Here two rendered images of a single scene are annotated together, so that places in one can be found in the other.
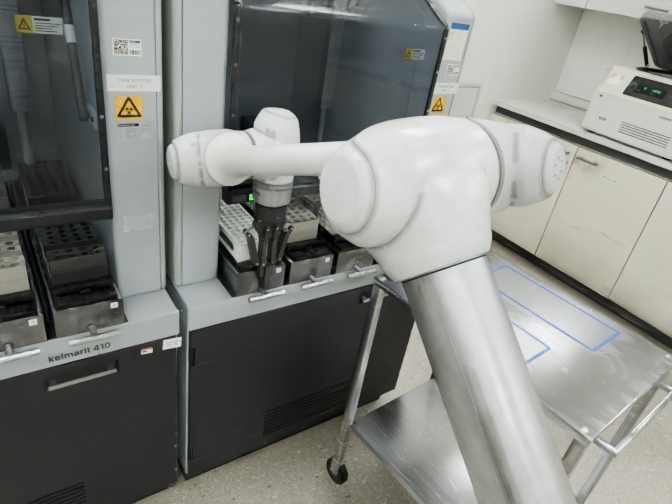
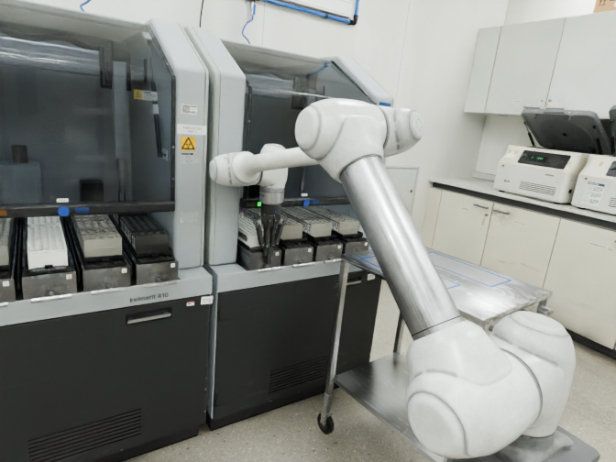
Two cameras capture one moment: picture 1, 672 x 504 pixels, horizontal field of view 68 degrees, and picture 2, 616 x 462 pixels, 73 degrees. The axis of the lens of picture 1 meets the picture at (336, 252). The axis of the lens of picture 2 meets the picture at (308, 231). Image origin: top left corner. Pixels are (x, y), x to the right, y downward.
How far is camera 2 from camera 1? 0.47 m
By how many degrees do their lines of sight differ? 15
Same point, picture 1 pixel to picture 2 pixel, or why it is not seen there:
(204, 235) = (228, 229)
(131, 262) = (182, 244)
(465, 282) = (368, 165)
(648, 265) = (560, 283)
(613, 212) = (527, 247)
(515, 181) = (396, 130)
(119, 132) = (181, 158)
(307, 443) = (302, 409)
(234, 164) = (249, 164)
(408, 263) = (339, 159)
